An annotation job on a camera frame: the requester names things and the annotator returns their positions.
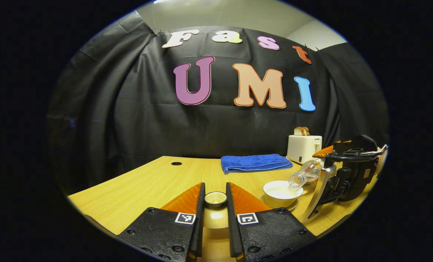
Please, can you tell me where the black backdrop cloth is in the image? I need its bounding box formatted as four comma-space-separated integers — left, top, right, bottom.
45, 11, 390, 193

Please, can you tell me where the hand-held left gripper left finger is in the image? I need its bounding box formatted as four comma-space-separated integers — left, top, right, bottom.
116, 182, 206, 262

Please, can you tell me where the clear glass water bottle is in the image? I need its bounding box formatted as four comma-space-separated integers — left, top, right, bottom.
288, 159, 325, 188

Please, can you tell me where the folded blue towel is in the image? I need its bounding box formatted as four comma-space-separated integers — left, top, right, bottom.
220, 154, 294, 175

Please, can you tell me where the cream toaster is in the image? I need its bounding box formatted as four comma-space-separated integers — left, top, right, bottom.
286, 135, 323, 165

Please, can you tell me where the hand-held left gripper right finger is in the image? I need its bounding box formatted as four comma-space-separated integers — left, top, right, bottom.
226, 182, 317, 262

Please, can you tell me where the cream teacup lid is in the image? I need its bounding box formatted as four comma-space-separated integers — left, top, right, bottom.
202, 191, 230, 230

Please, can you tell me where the cream ceramic saucer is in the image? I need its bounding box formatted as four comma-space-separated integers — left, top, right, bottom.
258, 194, 299, 212

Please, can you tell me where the cream ceramic teacup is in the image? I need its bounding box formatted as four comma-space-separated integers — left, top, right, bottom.
262, 180, 305, 209

